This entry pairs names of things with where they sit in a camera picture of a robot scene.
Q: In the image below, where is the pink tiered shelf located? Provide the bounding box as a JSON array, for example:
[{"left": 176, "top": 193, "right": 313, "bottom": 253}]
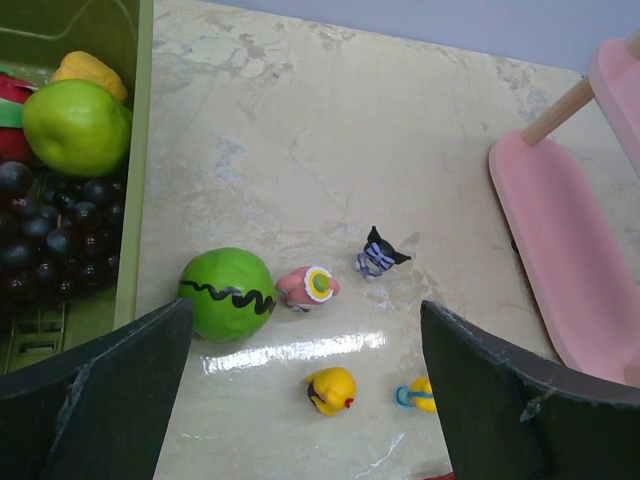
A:
[{"left": 488, "top": 34, "right": 639, "bottom": 386}]

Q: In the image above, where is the green watermelon ball toy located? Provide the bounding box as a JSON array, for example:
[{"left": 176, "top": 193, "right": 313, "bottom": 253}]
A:
[{"left": 178, "top": 247, "right": 277, "bottom": 344}]

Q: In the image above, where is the red dragon fruit toy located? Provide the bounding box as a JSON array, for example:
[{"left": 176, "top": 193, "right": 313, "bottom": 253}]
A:
[{"left": 1, "top": 67, "right": 39, "bottom": 167}]

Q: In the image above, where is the purple black-eared figurine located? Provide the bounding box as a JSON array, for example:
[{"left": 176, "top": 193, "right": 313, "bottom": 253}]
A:
[{"left": 353, "top": 226, "right": 412, "bottom": 282}]

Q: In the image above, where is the green plastic bin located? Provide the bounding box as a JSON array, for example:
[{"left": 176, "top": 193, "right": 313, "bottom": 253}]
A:
[{"left": 1, "top": 1, "right": 153, "bottom": 374}]

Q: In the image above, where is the dark grape bunch toy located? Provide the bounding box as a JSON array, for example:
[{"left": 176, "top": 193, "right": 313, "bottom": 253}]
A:
[{"left": 1, "top": 161, "right": 126, "bottom": 305}]

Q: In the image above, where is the green apple toy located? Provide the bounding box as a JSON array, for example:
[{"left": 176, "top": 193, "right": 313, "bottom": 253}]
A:
[{"left": 22, "top": 79, "right": 132, "bottom": 178}]

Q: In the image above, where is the red figurine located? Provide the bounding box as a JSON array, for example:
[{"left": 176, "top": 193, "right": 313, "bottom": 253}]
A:
[{"left": 423, "top": 471, "right": 456, "bottom": 480}]

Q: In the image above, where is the yellow duck figurine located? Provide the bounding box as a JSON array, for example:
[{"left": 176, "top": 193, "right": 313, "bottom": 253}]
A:
[{"left": 305, "top": 367, "right": 357, "bottom": 416}]

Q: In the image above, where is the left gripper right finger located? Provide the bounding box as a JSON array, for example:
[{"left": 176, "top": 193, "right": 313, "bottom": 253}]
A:
[{"left": 420, "top": 301, "right": 639, "bottom": 479}]

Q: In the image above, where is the yellow minion figurine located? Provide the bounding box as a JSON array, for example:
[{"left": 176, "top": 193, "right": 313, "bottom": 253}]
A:
[{"left": 394, "top": 376, "right": 437, "bottom": 413}]

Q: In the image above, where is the yellow pepper toy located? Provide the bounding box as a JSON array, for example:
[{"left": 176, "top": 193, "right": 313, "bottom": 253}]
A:
[{"left": 51, "top": 51, "right": 129, "bottom": 104}]

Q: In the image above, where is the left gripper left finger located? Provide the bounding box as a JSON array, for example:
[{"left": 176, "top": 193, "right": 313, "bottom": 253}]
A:
[{"left": 1, "top": 300, "right": 193, "bottom": 479}]

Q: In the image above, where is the pink figurine with yellow hat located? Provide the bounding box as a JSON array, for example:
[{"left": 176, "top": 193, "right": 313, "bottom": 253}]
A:
[{"left": 275, "top": 266, "right": 340, "bottom": 313}]

